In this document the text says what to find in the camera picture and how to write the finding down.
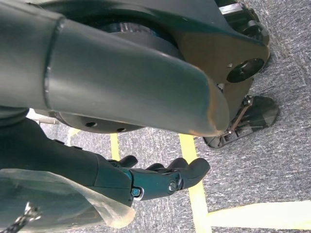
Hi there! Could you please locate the robot right arm ribbed sleeve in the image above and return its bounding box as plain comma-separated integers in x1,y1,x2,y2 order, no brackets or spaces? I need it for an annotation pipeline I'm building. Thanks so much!
0,107,29,128

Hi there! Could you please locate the dark robot right leg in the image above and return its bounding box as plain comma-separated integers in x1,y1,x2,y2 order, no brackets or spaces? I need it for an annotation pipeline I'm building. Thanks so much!
0,0,279,149

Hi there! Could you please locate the clear plastic sheet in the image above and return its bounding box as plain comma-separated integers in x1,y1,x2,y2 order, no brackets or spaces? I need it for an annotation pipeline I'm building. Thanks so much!
0,168,136,233

